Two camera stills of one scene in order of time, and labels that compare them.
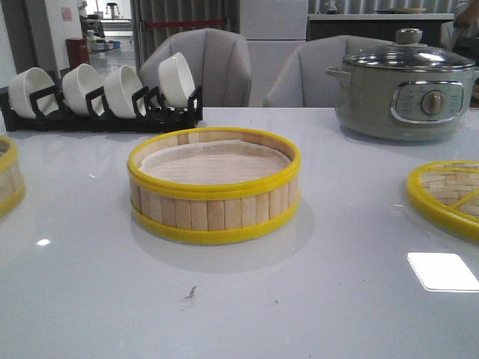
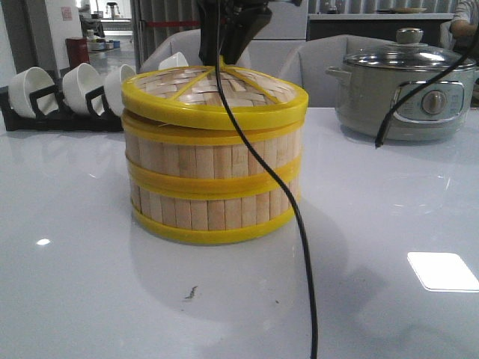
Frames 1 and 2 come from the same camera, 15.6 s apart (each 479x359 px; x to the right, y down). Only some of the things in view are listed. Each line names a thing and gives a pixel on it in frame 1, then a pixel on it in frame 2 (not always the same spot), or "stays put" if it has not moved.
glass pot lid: [409, 51] stays put
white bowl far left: [30, 81] stays put
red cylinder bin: [77, 50] stays put
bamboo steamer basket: [13, 185] -> [213, 163]
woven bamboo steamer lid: [449, 191] -> [192, 97]
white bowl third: [118, 88] stays put
